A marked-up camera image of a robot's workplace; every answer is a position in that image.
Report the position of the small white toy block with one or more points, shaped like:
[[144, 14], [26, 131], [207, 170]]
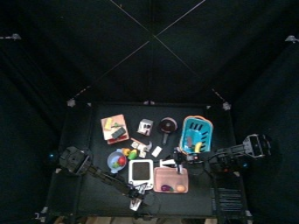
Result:
[[142, 153]]

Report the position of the white toy utensil holder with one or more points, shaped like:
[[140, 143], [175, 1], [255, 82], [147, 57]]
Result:
[[143, 128]]

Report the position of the small green toy piece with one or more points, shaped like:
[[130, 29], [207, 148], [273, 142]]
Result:
[[116, 125]]

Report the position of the pink plastic tray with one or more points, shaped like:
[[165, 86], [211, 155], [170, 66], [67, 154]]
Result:
[[171, 176]]

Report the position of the white toy kitchen scale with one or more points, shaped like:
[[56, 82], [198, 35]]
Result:
[[140, 171]]

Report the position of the grey metal toy piece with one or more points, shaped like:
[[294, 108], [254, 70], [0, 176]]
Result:
[[150, 145]]

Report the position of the orange toy ball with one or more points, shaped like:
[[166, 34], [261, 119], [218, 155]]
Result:
[[181, 188]]

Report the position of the metal frame corner bracket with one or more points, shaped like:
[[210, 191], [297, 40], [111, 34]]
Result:
[[226, 106], [71, 102], [291, 38], [15, 37]]

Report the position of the teal plastic basket orange rim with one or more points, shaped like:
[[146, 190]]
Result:
[[202, 128]]

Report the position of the black toy frying pan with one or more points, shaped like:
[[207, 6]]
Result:
[[167, 126]]

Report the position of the wooden toy block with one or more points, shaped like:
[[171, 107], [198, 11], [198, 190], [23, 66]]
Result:
[[136, 143]]

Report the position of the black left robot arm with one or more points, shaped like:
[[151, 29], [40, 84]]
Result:
[[98, 172]]

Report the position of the yellow toy fruit piece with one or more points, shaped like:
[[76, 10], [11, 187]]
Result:
[[126, 151]]

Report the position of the white text label sticker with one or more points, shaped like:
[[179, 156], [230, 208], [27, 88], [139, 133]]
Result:
[[230, 201]]

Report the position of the yellow toy banana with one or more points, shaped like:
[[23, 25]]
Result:
[[198, 147]]

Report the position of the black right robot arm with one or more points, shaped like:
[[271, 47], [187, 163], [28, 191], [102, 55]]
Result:
[[241, 150]]

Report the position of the red toy fruit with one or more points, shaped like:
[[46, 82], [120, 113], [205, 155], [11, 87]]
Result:
[[122, 161]]

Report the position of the black ribbed toy block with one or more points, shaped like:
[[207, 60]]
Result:
[[119, 132]]

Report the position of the small white card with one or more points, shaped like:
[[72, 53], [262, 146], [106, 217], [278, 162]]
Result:
[[156, 151]]

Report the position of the black toy utensil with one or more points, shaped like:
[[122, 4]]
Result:
[[147, 126]]

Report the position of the green toy fruit piece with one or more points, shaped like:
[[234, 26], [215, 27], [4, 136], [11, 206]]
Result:
[[132, 154]]

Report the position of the white toy box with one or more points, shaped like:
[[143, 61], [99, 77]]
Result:
[[167, 162]]

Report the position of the brown toy food piece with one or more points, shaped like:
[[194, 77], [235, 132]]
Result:
[[190, 141]]

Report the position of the wooden drawer with red front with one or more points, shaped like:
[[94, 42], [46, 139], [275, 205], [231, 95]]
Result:
[[115, 137]]

